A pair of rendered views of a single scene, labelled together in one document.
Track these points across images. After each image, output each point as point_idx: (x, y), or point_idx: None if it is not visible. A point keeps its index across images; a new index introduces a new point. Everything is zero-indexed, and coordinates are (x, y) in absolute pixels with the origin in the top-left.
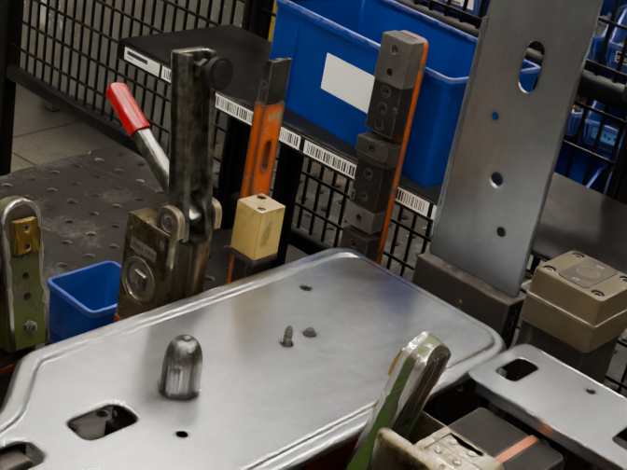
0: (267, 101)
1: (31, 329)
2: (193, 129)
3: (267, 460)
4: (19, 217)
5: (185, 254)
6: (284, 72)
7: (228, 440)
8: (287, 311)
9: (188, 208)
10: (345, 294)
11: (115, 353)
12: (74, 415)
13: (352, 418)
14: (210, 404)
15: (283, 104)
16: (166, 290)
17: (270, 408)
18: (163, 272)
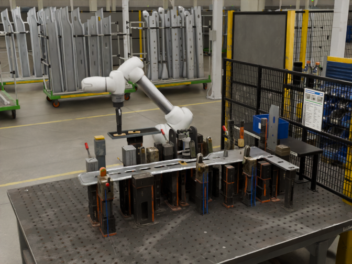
0: (241, 126)
1: (210, 151)
2: (230, 129)
3: (232, 161)
4: (209, 138)
5: (230, 145)
6: (243, 122)
7: (229, 159)
8: (242, 151)
9: (230, 139)
10: (251, 150)
11: (219, 153)
12: (213, 157)
13: None
14: (228, 157)
15: (243, 127)
16: (228, 150)
17: (235, 157)
18: (228, 147)
